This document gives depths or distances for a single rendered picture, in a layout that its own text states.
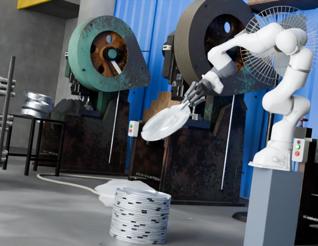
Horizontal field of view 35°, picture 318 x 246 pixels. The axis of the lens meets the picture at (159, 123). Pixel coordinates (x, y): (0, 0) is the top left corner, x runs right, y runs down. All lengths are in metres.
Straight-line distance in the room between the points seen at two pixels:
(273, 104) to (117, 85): 3.19
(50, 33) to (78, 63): 3.89
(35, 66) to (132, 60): 3.55
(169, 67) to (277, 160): 2.12
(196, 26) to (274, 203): 1.82
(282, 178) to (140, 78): 3.43
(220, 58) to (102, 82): 2.85
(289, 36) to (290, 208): 0.84
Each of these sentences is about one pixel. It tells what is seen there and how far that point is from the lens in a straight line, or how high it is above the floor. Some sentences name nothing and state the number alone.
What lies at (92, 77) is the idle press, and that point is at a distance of 5.34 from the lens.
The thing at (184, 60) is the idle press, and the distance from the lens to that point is 3.91.
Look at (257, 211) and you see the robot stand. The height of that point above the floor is 0.23.
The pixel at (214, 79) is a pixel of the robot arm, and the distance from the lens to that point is 2.74.
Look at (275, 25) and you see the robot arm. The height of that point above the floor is 1.16.
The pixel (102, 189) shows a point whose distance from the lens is 3.47.
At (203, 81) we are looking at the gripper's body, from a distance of 2.73.
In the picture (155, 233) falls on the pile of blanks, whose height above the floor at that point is 0.05.
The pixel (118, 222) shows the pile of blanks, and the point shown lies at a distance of 2.54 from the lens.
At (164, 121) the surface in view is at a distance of 2.62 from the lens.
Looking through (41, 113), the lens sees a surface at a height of 0.59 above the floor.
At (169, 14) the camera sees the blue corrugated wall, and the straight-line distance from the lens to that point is 6.65.
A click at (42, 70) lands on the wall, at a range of 8.99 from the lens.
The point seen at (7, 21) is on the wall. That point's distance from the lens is 8.81.
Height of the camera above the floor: 0.54
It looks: 1 degrees up
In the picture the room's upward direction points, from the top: 8 degrees clockwise
